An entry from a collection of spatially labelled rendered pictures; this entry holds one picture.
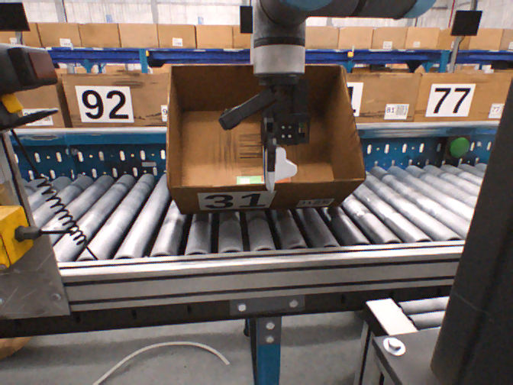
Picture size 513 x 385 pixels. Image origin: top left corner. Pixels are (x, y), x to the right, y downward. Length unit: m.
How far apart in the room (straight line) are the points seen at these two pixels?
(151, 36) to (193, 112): 4.87
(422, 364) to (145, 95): 0.98
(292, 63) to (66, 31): 5.65
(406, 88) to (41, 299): 1.16
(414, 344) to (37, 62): 0.55
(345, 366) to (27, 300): 1.10
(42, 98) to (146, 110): 0.31
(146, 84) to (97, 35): 4.85
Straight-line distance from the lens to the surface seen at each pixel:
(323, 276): 0.61
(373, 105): 1.18
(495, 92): 1.43
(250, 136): 0.83
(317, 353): 1.43
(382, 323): 0.48
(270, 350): 0.72
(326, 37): 5.86
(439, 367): 0.42
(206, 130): 0.84
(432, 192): 1.00
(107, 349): 1.55
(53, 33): 6.17
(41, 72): 0.47
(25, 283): 0.65
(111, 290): 0.62
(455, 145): 1.28
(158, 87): 1.08
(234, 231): 0.66
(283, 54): 0.55
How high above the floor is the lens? 1.06
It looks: 22 degrees down
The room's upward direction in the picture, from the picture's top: straight up
